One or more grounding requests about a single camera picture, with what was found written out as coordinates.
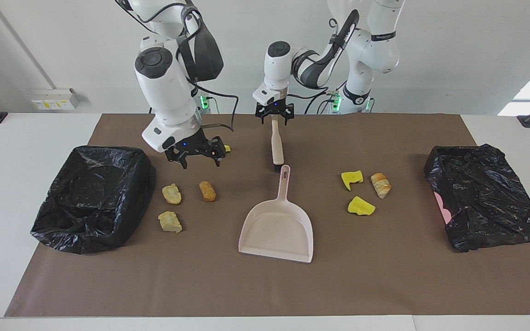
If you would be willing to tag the white wall outlet box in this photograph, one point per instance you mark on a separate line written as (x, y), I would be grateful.
(53, 99)

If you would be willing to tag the yellow green sponge piece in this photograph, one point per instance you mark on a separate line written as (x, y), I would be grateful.
(350, 178)
(360, 207)

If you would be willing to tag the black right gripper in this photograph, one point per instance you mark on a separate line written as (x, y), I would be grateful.
(196, 146)

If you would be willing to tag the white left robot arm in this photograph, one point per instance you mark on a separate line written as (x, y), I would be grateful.
(380, 50)

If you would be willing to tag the brown cork cylinder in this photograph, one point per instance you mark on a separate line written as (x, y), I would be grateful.
(207, 191)

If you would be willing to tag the striped orange beige sponge roll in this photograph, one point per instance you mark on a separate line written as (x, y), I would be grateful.
(380, 185)

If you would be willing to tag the beige plastic dustpan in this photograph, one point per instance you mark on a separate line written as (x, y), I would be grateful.
(276, 230)

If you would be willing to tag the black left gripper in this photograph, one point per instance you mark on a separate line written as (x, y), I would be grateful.
(274, 109)

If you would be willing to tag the beige sponge piece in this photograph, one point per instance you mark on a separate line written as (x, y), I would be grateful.
(171, 194)
(169, 222)

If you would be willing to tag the beige hand brush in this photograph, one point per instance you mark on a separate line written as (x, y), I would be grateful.
(277, 147)

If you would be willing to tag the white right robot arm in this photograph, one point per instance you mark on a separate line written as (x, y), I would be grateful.
(159, 87)

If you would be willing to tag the brown table mat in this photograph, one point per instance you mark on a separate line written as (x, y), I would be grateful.
(265, 285)

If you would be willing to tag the black trash bag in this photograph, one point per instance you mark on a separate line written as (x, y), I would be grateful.
(85, 207)
(490, 197)

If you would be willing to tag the white wall conduit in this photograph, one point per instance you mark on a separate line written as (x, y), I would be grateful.
(23, 46)

